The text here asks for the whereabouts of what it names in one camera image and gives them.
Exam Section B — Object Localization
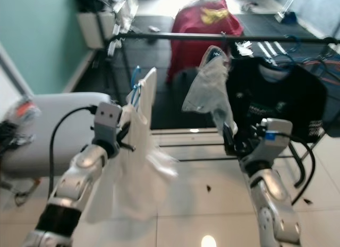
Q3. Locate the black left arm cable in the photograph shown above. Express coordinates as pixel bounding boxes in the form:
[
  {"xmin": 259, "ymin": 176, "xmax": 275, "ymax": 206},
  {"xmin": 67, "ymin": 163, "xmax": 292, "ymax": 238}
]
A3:
[{"xmin": 49, "ymin": 105, "xmax": 97, "ymax": 181}]

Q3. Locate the black printed sports jersey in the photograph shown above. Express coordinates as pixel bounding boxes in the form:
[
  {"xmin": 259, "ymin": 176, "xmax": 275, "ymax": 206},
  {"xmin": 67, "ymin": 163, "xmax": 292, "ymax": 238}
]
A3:
[{"xmin": 226, "ymin": 56, "xmax": 327, "ymax": 144}]

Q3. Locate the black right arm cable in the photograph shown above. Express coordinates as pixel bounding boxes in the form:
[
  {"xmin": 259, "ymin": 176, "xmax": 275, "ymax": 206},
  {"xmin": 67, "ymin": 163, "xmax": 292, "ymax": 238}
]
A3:
[{"xmin": 279, "ymin": 137, "xmax": 317, "ymax": 206}]

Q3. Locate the dark floor mat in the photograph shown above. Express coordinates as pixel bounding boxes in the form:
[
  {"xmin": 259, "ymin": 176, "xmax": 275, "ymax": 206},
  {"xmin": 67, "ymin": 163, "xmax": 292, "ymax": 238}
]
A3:
[{"xmin": 74, "ymin": 13, "xmax": 340, "ymax": 131}]

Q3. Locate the light grey garment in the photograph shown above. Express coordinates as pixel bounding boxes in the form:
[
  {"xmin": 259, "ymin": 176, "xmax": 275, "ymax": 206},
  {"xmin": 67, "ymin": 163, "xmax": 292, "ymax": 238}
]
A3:
[{"xmin": 182, "ymin": 49, "xmax": 240, "ymax": 136}]

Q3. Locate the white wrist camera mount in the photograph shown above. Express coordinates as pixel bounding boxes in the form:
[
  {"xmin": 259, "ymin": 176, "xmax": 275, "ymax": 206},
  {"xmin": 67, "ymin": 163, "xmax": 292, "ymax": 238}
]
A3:
[
  {"xmin": 95, "ymin": 101, "xmax": 124, "ymax": 144},
  {"xmin": 239, "ymin": 118, "xmax": 294, "ymax": 171}
]

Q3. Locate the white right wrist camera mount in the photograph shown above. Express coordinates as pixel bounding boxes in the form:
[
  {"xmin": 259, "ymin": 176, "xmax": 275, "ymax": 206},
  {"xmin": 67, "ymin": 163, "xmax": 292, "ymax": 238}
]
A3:
[{"xmin": 239, "ymin": 118, "xmax": 294, "ymax": 171}]

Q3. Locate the white low cabinet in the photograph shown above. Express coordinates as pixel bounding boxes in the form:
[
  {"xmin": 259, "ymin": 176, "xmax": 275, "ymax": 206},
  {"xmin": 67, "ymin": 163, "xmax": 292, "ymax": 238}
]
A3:
[{"xmin": 77, "ymin": 12, "xmax": 123, "ymax": 50}]

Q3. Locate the red garment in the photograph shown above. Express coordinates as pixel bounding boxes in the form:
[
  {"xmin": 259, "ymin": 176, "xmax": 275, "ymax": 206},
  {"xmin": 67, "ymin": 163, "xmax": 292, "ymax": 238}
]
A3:
[{"xmin": 166, "ymin": 0, "xmax": 244, "ymax": 83}]

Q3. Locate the black metal clothes rack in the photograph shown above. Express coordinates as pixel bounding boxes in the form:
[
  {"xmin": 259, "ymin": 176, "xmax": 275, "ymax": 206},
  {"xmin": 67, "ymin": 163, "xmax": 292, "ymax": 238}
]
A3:
[{"xmin": 109, "ymin": 33, "xmax": 340, "ymax": 163}]

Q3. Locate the black bag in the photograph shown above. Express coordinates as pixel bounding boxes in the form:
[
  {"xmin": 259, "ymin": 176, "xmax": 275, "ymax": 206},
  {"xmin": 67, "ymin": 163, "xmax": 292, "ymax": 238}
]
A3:
[{"xmin": 73, "ymin": 0, "xmax": 133, "ymax": 15}]

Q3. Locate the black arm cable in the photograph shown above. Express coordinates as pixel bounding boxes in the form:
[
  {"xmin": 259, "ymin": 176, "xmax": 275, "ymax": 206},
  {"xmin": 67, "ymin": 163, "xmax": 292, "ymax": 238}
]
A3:
[
  {"xmin": 49, "ymin": 105, "xmax": 97, "ymax": 181},
  {"xmin": 279, "ymin": 137, "xmax": 317, "ymax": 206}
]

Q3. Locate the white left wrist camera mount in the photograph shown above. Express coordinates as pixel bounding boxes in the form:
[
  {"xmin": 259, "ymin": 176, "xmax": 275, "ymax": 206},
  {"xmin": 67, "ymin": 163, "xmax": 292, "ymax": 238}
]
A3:
[{"xmin": 95, "ymin": 101, "xmax": 124, "ymax": 144}]

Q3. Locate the white garment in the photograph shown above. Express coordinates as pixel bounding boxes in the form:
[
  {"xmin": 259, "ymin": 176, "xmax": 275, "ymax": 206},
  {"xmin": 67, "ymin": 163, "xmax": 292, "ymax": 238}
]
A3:
[{"xmin": 85, "ymin": 66, "xmax": 179, "ymax": 224}]

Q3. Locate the blue plastic clothes hanger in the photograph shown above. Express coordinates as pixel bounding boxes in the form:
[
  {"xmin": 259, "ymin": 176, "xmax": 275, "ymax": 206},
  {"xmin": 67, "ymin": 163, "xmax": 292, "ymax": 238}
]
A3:
[{"xmin": 129, "ymin": 65, "xmax": 145, "ymax": 107}]

